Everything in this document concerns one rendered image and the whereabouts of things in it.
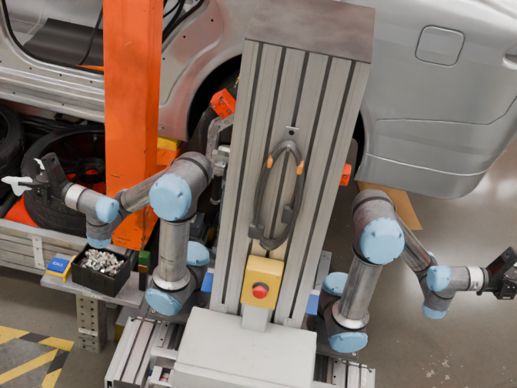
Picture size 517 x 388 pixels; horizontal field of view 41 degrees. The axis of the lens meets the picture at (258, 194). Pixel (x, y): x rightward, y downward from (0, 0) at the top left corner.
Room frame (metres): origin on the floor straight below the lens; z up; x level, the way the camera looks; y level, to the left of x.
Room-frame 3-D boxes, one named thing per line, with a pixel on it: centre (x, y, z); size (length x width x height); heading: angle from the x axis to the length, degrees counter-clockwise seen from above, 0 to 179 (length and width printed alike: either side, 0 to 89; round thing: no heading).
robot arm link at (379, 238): (1.41, -0.34, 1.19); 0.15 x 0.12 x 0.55; 12
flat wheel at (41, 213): (2.58, 0.83, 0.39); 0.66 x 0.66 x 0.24
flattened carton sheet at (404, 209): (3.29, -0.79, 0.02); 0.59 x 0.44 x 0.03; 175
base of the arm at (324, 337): (1.55, -0.31, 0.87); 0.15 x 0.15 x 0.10
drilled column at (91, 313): (1.90, 0.63, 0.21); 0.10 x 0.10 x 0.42; 85
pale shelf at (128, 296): (1.90, 0.60, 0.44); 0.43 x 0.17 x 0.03; 85
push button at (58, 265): (1.91, 0.77, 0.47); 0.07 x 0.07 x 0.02; 85
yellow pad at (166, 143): (2.62, 0.47, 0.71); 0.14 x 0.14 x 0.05; 85
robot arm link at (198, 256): (1.56, 0.18, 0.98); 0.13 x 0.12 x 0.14; 163
